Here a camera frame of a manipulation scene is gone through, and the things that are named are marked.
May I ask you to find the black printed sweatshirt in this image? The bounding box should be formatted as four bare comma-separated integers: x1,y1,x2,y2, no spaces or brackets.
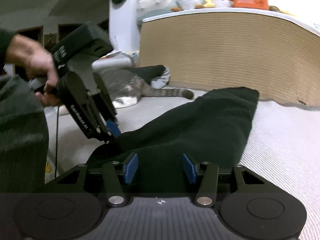
86,86,261,194

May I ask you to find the person's left hand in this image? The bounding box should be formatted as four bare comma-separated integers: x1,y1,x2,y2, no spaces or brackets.
5,34,61,107

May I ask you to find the grey tabby cat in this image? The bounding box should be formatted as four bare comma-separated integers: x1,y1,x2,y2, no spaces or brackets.
99,68,194,109

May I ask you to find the cluttered side desk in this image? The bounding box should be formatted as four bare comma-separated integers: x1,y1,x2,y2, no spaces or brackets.
91,51,136,70

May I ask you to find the black grey folded garment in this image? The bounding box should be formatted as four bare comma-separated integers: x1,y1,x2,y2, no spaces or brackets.
125,65,171,88

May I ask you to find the teal cloud-shaped pillow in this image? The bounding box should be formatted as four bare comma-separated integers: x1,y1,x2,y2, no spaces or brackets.
136,0,177,24

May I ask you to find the woven tan upright mattress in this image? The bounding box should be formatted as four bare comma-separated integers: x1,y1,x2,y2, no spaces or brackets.
139,8,319,106

